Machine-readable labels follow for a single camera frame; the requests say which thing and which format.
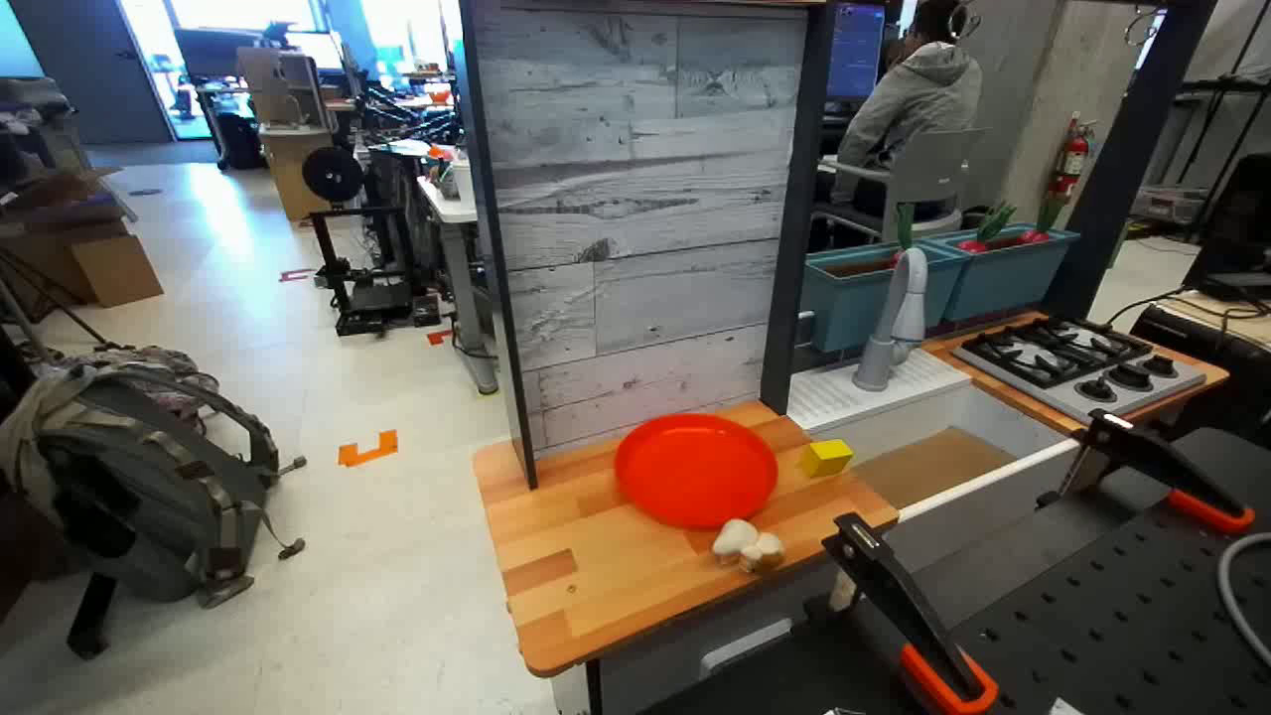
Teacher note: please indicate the yellow block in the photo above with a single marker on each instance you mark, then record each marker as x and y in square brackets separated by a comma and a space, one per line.
[826, 457]

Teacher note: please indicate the grey backpack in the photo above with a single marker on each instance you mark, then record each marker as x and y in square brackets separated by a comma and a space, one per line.
[143, 478]

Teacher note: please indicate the cardboard box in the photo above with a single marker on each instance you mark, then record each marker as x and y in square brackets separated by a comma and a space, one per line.
[115, 263]

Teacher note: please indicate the person in grey hoodie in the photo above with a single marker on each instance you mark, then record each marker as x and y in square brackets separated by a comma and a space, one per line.
[915, 101]

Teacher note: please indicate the white garlic toy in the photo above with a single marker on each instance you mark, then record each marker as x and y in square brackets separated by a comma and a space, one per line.
[740, 547]

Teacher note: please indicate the orange floor tape marker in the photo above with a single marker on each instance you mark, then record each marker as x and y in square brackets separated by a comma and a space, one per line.
[349, 453]

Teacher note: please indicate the blue computer monitor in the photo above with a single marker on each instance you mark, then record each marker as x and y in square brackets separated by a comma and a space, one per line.
[856, 54]

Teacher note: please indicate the grey counter cabinet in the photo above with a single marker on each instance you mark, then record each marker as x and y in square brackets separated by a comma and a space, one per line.
[687, 647]

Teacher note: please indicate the grey sink faucet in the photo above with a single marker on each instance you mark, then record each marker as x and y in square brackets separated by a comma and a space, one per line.
[912, 299]

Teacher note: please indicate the black perforated robot table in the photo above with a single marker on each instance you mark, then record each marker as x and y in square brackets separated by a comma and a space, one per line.
[1126, 622]

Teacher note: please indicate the wooden workshop cabinet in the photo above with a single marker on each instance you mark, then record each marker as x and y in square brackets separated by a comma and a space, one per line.
[292, 171]

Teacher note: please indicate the red floor tape marker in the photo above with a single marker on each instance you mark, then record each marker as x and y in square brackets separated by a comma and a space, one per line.
[437, 335]

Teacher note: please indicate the white workshop desk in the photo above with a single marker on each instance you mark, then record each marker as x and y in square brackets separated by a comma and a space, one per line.
[459, 203]

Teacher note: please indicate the grey mesh desk chair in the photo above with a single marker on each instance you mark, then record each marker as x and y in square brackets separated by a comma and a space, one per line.
[925, 163]

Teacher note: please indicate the red round plate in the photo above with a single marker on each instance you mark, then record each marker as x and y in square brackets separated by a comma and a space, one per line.
[695, 470]

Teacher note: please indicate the thick black diagonal beam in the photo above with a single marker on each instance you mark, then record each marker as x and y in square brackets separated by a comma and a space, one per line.
[1137, 143]

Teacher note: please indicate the teal planter box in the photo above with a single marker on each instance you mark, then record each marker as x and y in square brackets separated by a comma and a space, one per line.
[1015, 279]
[846, 299]

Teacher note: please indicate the white sink basin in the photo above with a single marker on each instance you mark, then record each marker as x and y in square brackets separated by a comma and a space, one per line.
[876, 387]

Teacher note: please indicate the stove cooktop with black burners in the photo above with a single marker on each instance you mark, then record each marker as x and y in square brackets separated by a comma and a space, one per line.
[1058, 359]

